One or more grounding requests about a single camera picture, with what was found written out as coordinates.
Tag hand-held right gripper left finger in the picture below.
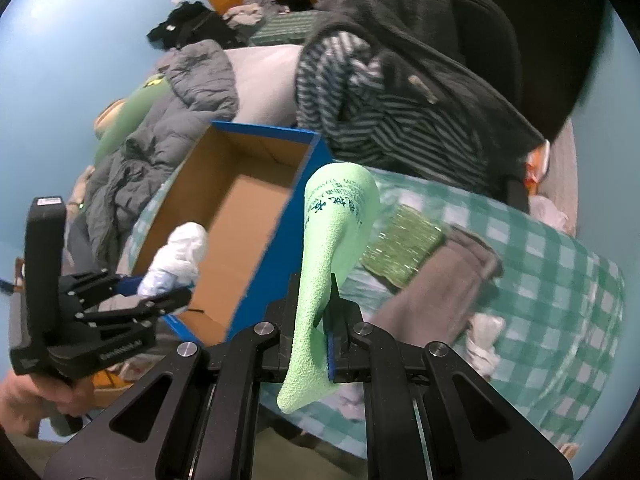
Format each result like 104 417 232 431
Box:
44 272 302 480

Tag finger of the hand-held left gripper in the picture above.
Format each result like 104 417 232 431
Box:
60 270 146 307
80 286 194 329

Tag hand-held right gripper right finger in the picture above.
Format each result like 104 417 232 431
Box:
319 284 574 480

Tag white sock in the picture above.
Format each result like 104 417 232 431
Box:
137 222 209 301

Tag light green sock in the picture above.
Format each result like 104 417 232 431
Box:
276 162 381 416

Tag blue cardboard box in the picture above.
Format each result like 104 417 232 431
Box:
131 121 335 348

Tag grey pants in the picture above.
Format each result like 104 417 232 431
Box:
372 227 503 356

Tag person's left hand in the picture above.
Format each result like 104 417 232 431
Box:
0 372 97 437

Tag small white cloth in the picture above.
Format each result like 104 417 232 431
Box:
467 312 507 377

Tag grey puffer jacket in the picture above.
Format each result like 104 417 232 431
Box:
67 40 239 261

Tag green plush pillow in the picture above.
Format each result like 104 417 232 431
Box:
94 75 174 165

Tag green checkered tablecloth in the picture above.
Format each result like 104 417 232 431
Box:
125 165 626 461

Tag pale lavender pillow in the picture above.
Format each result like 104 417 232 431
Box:
220 44 307 130

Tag white plastic bag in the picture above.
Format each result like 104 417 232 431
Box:
529 194 570 232

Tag pile of black clothes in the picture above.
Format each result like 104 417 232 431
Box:
147 0 242 52

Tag orange bag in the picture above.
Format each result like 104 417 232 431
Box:
524 141 552 187

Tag green patterned cloth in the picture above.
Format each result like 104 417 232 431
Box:
249 10 322 47

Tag pile of grey white clothes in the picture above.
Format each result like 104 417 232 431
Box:
222 0 292 30

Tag dark fleece jacket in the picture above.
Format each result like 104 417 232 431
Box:
312 0 546 161

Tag black cloth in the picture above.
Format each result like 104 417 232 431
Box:
462 0 615 142

